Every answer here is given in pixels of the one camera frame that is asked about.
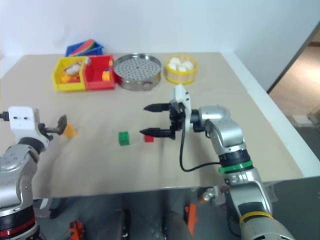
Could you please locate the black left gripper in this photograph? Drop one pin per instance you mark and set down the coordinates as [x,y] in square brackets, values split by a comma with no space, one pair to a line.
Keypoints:
[48,131]

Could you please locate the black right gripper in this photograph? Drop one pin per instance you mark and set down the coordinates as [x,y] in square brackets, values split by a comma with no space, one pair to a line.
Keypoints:
[177,120]

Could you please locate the yellow cube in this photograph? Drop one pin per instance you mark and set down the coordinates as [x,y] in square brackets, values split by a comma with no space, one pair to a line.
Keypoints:
[70,132]

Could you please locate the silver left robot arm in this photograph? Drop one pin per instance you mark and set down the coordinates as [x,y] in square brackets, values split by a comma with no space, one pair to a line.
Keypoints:
[15,180]

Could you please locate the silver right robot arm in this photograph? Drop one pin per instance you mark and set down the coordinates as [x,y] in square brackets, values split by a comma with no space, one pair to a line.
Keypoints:
[225,135]

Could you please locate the red cube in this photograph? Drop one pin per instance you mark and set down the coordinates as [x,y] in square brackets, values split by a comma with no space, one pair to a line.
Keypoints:
[149,139]

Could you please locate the green cube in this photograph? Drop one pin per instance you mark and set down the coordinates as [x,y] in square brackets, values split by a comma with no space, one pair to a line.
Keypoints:
[124,138]

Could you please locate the yellow plastic bin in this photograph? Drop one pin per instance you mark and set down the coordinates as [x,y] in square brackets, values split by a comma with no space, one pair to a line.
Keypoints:
[58,80]

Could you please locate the small yellow toy piece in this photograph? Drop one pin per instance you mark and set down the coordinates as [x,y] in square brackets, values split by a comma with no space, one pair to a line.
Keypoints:
[66,79]

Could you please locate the yellow round steamer basket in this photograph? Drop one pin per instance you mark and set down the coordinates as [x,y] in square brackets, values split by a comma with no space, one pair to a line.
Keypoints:
[181,76]

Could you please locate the red plastic bin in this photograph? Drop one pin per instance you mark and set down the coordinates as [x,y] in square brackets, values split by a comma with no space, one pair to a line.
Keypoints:
[98,83]

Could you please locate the round steel steamer tray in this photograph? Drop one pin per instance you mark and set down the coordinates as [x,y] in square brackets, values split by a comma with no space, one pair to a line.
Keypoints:
[136,67]

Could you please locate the white toy figure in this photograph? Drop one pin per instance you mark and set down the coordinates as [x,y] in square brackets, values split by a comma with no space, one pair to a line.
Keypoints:
[72,68]

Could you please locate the white bun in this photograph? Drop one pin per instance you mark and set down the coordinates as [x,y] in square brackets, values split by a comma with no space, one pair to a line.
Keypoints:
[174,61]
[182,67]
[189,64]

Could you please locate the small yellow blue toy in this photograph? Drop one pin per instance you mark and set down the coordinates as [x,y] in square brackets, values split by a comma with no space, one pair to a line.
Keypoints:
[106,75]

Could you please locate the red plate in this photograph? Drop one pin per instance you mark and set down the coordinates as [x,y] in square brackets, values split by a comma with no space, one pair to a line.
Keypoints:
[83,47]

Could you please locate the blue plastic bin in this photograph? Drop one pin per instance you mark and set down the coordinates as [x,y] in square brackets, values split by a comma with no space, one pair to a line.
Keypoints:
[97,50]

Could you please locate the metal table clamp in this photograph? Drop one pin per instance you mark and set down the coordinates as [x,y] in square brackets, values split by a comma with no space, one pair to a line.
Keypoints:
[211,195]

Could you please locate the orange clamp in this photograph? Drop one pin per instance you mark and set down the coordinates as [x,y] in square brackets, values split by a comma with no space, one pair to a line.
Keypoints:
[76,230]
[192,218]

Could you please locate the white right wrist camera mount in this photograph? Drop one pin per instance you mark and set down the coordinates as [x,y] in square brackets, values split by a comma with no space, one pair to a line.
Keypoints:
[184,100]

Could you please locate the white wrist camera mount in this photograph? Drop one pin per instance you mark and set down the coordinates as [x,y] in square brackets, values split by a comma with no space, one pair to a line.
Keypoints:
[22,120]
[184,100]

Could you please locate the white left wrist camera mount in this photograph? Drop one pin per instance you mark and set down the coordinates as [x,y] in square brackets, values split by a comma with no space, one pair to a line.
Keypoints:
[22,120]

